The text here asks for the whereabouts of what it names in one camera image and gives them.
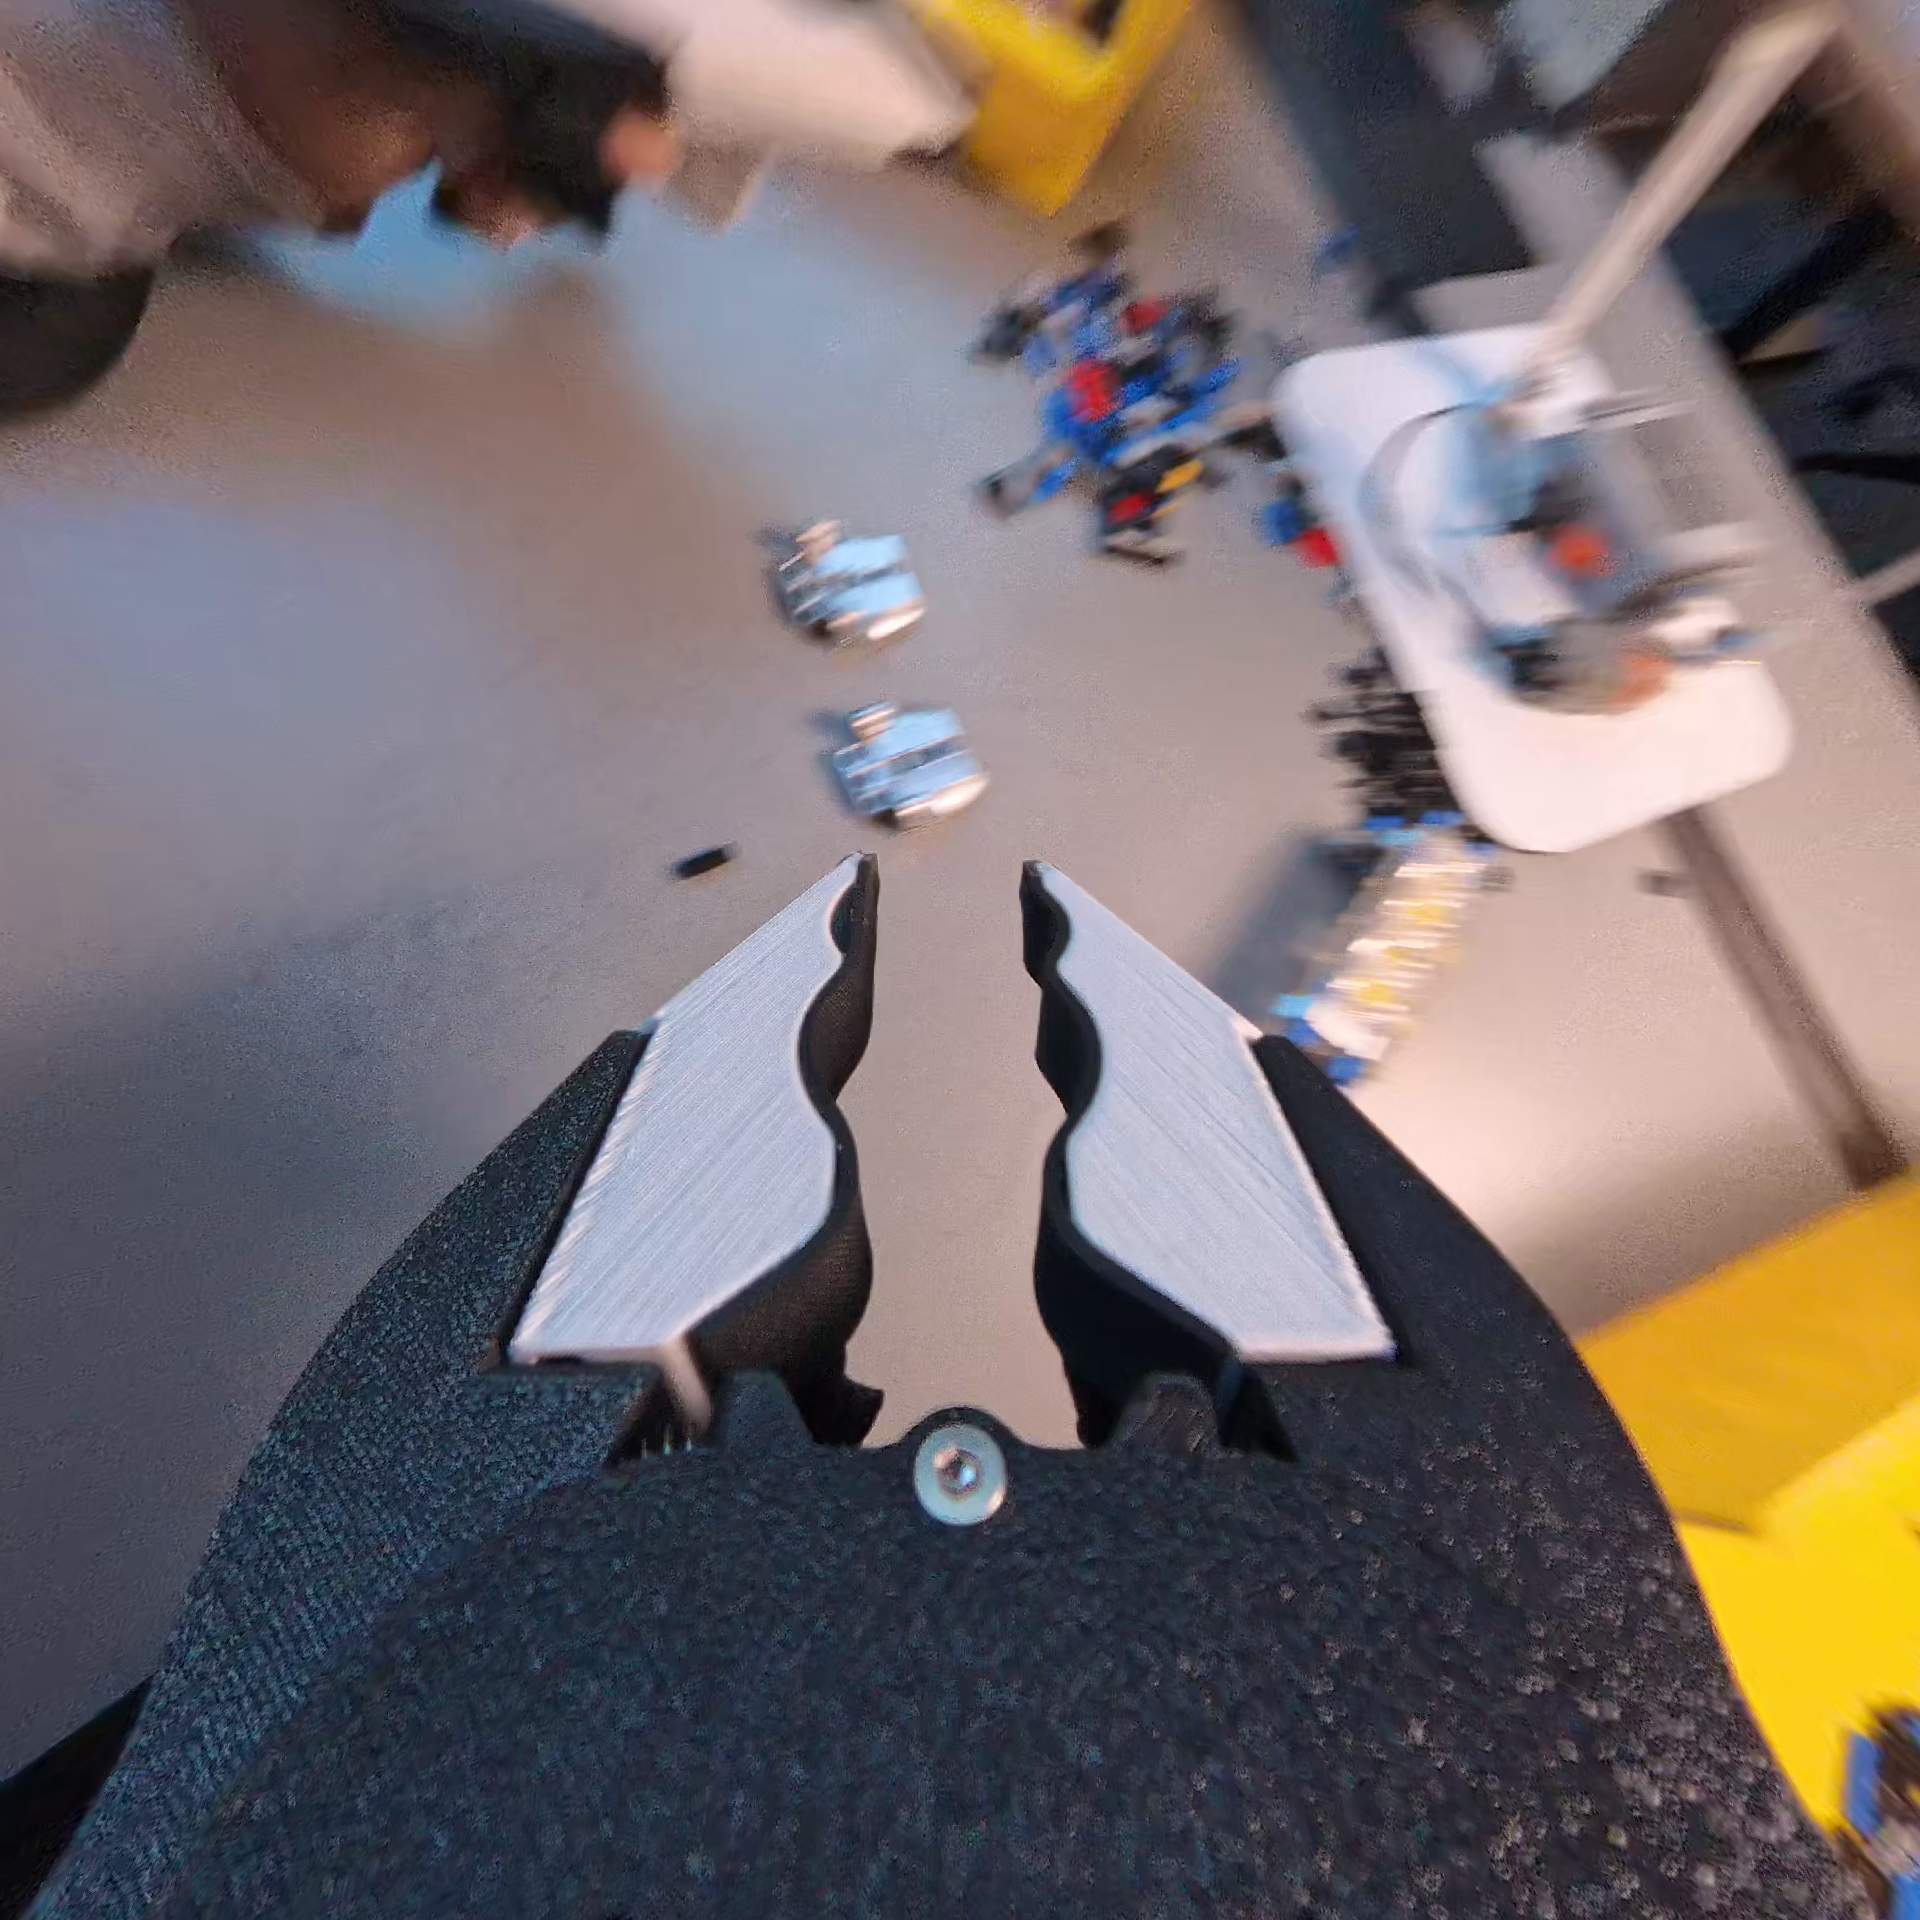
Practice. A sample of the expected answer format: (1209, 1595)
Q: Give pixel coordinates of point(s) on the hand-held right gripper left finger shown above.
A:
(692, 1184)

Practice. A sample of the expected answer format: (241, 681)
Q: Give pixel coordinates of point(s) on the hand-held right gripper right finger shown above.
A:
(1200, 1184)

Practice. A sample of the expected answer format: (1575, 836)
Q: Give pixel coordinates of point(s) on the yellow bin with small pins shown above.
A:
(1769, 1349)

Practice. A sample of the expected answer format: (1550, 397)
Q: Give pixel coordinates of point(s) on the pile of blue black pins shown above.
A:
(1881, 1786)

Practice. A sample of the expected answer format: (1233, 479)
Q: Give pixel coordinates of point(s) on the black desk mat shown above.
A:
(1350, 149)

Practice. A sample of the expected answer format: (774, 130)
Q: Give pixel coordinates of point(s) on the yellow bin with black beams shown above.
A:
(1049, 105)

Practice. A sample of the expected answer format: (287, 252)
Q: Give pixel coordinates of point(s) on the black toy pin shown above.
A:
(705, 859)

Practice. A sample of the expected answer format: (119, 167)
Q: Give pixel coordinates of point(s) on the pile of mixed toy pins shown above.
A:
(1110, 388)

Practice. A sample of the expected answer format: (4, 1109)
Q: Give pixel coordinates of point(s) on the silver toy engine block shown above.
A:
(848, 581)
(909, 761)

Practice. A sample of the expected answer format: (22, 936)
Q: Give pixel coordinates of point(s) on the small black clip piece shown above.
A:
(1664, 883)

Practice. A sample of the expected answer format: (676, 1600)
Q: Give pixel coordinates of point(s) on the white wooden book stand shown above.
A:
(1651, 751)

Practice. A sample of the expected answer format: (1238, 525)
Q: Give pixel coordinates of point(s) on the grey orange toy motor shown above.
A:
(1589, 660)

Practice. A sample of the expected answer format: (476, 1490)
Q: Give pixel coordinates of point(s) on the grey battery box with motor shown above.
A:
(1516, 570)

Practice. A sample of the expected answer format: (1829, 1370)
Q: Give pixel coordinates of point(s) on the dark object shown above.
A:
(60, 338)

